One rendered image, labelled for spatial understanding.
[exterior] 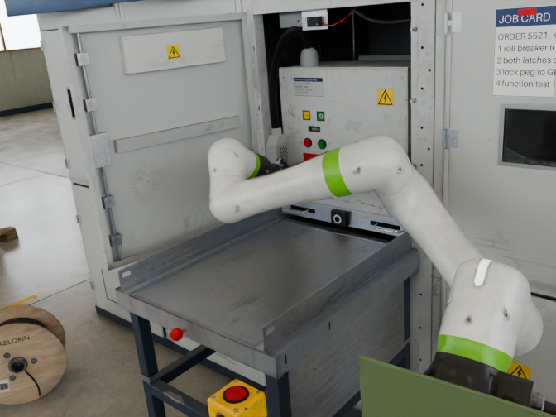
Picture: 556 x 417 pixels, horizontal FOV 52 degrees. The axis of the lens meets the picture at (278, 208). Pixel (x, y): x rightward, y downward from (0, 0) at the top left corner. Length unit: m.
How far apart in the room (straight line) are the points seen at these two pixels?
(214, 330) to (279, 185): 0.39
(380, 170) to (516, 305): 0.42
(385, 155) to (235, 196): 0.41
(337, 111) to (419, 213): 0.62
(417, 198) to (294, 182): 0.29
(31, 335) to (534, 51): 2.23
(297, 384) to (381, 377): 0.50
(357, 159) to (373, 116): 0.52
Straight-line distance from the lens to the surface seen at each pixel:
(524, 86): 1.52
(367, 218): 1.89
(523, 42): 1.51
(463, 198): 1.64
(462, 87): 1.58
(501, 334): 1.05
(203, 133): 1.94
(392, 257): 1.71
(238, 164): 1.51
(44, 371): 2.84
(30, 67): 13.44
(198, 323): 1.46
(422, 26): 1.64
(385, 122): 1.77
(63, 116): 3.08
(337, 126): 1.88
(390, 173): 1.28
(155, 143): 1.86
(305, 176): 1.34
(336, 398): 1.62
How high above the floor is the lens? 1.57
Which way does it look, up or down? 19 degrees down
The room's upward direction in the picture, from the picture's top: 5 degrees counter-clockwise
